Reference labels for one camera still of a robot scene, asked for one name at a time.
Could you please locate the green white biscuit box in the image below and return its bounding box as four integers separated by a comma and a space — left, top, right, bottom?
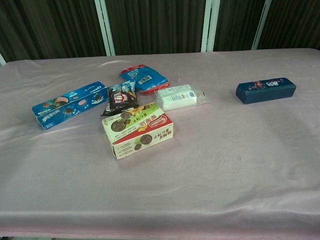
101, 102, 175, 160

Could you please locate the blue glasses case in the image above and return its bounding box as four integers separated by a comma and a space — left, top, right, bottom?
235, 77, 298, 105

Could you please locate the long blue cookie pack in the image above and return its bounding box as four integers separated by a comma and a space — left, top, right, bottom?
31, 81, 110, 131

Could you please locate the white tissue pack in plastic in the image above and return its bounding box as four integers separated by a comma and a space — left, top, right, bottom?
155, 83, 211, 112

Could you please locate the black snack bag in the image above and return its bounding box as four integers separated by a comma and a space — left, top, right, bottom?
100, 80, 140, 117

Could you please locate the blue red snack bag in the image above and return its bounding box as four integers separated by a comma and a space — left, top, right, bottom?
118, 64, 170, 96

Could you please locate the pink tablecloth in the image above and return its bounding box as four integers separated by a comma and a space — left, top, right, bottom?
0, 47, 320, 237

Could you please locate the dark slatted partition panel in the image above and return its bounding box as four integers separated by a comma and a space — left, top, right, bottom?
213, 0, 266, 52
257, 0, 320, 50
104, 0, 208, 56
0, 0, 107, 63

